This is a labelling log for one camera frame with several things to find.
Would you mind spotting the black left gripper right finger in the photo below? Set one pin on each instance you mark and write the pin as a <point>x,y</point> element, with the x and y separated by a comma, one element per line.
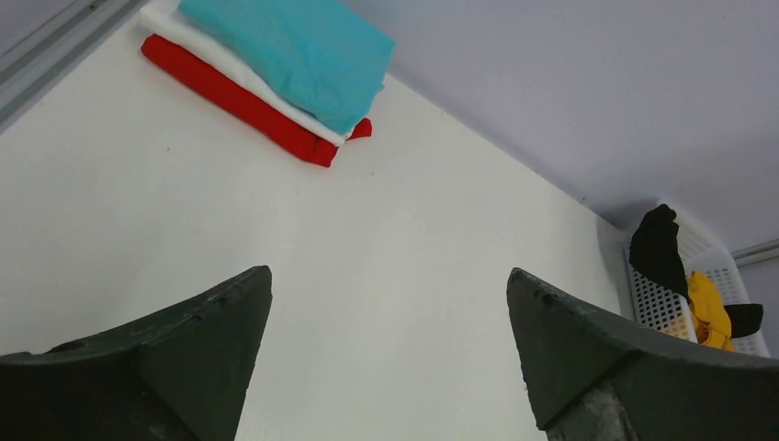
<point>591,374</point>

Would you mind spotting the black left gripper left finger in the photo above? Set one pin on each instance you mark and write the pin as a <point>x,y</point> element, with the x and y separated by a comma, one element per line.
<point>180,373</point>

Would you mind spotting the yellow t-shirt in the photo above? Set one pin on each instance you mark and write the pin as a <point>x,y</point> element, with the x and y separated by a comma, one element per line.
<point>712,324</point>

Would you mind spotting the black t-shirt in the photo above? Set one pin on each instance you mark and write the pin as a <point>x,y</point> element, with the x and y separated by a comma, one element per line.
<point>653,252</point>

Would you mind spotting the folded red t-shirt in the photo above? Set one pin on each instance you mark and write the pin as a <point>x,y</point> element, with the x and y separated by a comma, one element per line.
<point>218,89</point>

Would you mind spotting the folded turquoise t-shirt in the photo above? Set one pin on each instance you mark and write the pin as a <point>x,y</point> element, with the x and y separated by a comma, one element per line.
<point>319,56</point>

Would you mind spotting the folded white t-shirt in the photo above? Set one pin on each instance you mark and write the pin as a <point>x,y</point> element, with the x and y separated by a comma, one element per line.
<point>163,19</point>

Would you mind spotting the aluminium frame rail left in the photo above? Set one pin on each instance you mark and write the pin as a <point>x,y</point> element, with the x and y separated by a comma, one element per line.
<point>42,41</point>

